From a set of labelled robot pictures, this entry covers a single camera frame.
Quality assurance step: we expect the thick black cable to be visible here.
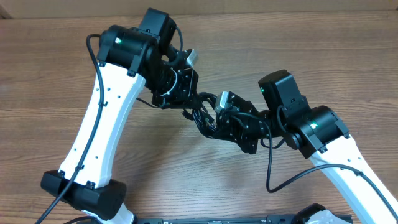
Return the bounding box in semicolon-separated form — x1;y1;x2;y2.
182;91;220;139

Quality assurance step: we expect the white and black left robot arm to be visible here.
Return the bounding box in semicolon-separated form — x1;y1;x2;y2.
41;8;201;223

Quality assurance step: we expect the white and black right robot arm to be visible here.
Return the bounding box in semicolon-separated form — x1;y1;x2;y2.
213;70;397;223

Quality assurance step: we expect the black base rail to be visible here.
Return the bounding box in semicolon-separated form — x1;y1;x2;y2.
136;213;354;224

